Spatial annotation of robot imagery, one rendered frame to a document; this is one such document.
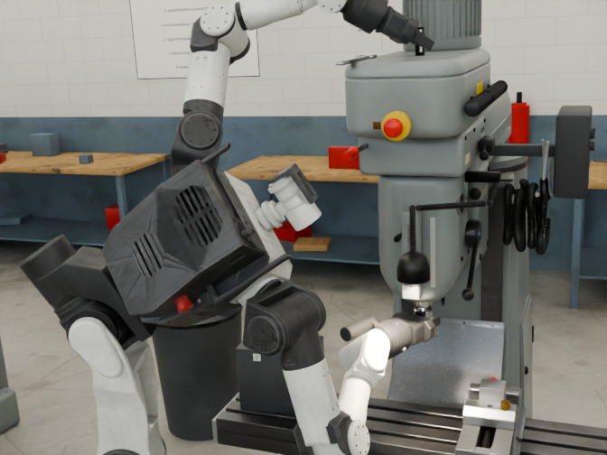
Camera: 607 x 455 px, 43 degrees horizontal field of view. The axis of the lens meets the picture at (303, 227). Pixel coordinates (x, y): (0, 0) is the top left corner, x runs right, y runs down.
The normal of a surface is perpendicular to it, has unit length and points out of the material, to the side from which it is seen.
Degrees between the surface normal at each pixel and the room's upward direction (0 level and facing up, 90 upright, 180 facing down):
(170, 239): 74
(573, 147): 90
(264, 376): 90
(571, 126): 90
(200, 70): 58
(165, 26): 90
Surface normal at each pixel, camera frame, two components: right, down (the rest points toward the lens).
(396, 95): -0.36, 0.26
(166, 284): -0.52, -0.03
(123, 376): -0.05, 0.26
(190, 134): 0.15, -0.26
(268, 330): -0.59, 0.24
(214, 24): -0.26, -0.29
